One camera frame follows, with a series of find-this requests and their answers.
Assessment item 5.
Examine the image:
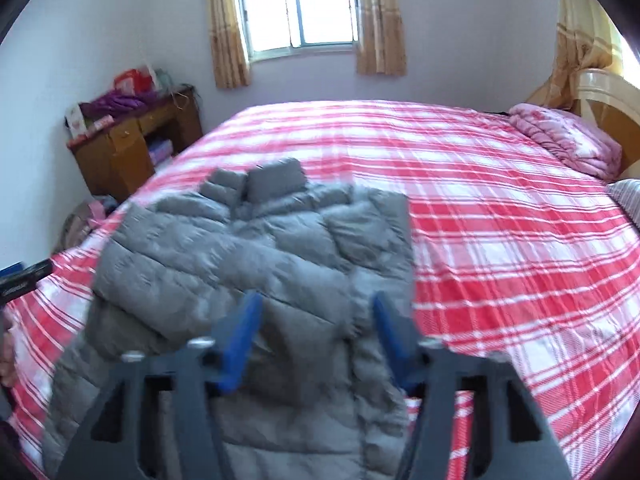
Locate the grey puffer jacket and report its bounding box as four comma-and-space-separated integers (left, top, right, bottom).
42, 157, 418, 480

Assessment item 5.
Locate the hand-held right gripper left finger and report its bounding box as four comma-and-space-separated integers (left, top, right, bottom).
55, 290, 264, 480

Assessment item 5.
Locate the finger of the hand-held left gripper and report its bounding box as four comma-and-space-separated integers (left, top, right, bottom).
0, 258, 54, 307

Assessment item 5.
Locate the short yellow curtain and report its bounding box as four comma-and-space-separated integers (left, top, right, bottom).
354, 0, 408, 78
207, 0, 252, 90

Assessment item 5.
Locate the red bag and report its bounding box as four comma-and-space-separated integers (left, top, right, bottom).
114, 66, 153, 95

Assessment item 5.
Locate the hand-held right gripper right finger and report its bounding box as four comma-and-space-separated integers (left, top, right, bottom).
371, 291, 573, 480

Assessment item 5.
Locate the pink backpack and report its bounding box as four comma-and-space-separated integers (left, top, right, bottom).
59, 197, 118, 253

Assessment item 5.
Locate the long tied yellow curtain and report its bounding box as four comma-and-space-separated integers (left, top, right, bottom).
525, 0, 628, 111

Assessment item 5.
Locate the cream wooden headboard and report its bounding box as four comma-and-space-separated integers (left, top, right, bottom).
570, 67, 640, 183

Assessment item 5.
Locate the folded pink quilt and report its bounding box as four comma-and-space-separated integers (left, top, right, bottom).
507, 102, 623, 181

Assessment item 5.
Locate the striped pillow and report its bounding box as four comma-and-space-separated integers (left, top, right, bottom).
606, 177, 640, 233

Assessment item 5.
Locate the brown wooden desk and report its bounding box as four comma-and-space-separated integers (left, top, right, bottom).
65, 85, 205, 198

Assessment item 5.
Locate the bed with red plaid sheet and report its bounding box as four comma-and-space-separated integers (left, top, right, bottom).
0, 100, 640, 480

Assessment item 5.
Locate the large bright window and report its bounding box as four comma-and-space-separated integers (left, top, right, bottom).
617, 30, 640, 91

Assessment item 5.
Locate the white and pink box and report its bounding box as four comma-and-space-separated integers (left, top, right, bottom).
65, 104, 91, 141

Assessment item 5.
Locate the purple cloth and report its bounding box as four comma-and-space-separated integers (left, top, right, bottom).
80, 92, 151, 118

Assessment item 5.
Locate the window with metal frame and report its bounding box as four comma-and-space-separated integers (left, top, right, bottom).
235, 0, 361, 63

